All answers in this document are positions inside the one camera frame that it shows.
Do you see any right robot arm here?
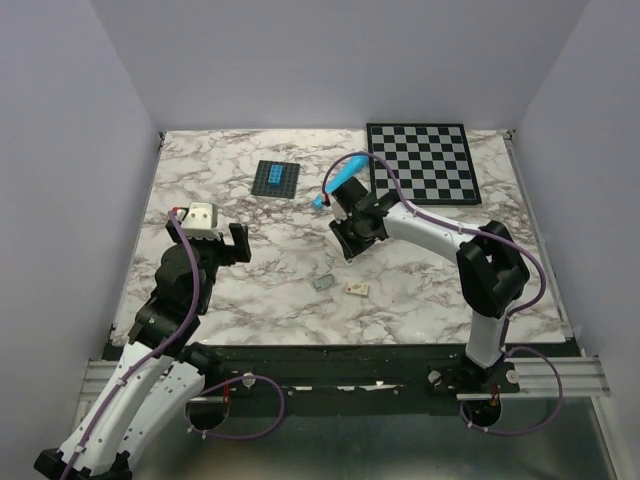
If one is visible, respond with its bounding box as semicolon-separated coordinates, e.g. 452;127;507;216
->
328;178;530;392

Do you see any blue marker pen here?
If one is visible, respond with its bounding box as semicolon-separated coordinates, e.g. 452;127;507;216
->
312;154;369;210

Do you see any dark grey lego baseplate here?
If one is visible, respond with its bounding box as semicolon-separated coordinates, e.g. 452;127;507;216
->
251;160;300;199

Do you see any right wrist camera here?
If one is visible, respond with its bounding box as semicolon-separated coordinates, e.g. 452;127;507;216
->
326;195;348;223

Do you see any black white chessboard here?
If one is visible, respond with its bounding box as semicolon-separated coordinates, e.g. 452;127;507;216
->
366;123;482;206

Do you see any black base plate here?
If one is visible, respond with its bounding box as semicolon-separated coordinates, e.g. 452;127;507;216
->
102;343;586;419

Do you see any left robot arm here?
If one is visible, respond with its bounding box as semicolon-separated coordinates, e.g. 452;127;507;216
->
34;218;251;479

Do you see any blue lego brick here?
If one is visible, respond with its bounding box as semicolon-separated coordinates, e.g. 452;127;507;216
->
267;164;284;187

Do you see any white staple box sleeve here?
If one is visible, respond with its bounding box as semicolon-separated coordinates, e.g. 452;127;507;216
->
345;282;369;297

